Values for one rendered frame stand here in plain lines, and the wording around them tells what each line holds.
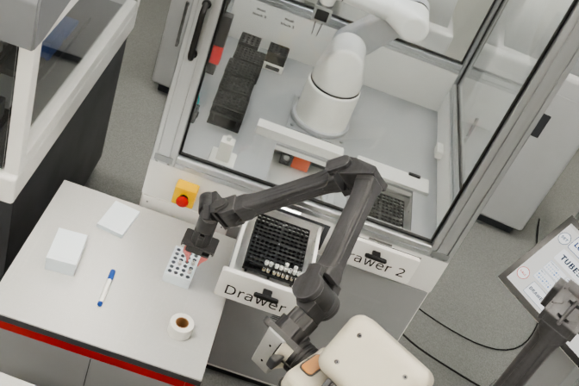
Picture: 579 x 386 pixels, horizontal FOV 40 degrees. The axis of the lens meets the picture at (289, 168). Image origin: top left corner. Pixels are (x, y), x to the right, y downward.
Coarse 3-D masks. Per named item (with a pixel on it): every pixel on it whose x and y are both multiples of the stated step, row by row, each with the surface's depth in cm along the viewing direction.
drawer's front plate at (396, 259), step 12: (360, 240) 258; (360, 252) 260; (384, 252) 259; (396, 252) 259; (360, 264) 263; (384, 264) 262; (396, 264) 261; (408, 264) 260; (396, 276) 264; (408, 276) 263
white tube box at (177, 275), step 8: (176, 248) 248; (176, 256) 246; (184, 256) 247; (192, 256) 248; (200, 256) 249; (168, 264) 242; (176, 264) 243; (184, 264) 244; (168, 272) 240; (176, 272) 241; (184, 272) 242; (192, 272) 243; (168, 280) 241; (176, 280) 240; (184, 280) 240; (184, 288) 242
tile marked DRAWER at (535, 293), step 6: (534, 282) 254; (528, 288) 254; (534, 288) 254; (540, 288) 253; (528, 294) 254; (534, 294) 253; (540, 294) 252; (546, 294) 251; (534, 300) 252; (540, 300) 251; (540, 306) 251
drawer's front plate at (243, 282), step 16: (224, 272) 230; (240, 272) 231; (224, 288) 234; (240, 288) 233; (256, 288) 232; (272, 288) 231; (288, 288) 232; (256, 304) 236; (272, 304) 235; (288, 304) 234
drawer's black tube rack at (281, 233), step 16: (256, 224) 252; (272, 224) 259; (288, 224) 257; (256, 240) 247; (272, 240) 253; (288, 240) 252; (304, 240) 254; (256, 256) 242; (272, 256) 244; (288, 256) 246; (304, 256) 248; (256, 272) 242
